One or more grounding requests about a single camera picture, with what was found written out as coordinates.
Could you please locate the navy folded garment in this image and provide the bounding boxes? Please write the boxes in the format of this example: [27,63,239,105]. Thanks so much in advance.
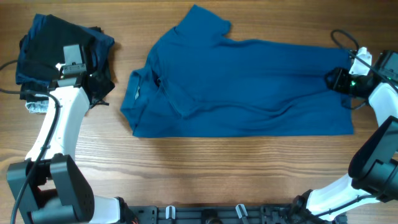
[19,14,114,98]

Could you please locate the light blue folded jeans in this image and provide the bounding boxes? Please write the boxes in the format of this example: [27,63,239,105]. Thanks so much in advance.
[25,100,49,114]

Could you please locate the left white clip on rail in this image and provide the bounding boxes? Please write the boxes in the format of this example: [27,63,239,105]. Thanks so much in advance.
[165,205,176,220]

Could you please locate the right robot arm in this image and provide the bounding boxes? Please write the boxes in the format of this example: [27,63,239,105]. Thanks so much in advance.
[286,50,397,223]

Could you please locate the black folded garment on top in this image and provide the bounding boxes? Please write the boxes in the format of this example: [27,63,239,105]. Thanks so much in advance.
[19,14,95,82]

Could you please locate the black folded garment underneath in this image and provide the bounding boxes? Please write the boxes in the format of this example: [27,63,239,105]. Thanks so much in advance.
[16,27,114,92]

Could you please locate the white clip on rail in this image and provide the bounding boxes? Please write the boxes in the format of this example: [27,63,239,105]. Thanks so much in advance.
[165,205,176,220]
[235,203,249,224]

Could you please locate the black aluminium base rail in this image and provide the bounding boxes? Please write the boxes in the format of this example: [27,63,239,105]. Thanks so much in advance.
[124,203,348,224]

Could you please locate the right white clip on rail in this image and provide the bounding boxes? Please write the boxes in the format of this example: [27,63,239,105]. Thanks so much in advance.
[235,203,249,224]

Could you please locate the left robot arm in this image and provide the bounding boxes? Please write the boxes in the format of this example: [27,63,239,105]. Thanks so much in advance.
[6,44,129,223]

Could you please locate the blue polo shirt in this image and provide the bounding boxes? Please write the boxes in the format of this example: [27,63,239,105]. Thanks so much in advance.
[121,6,354,138]

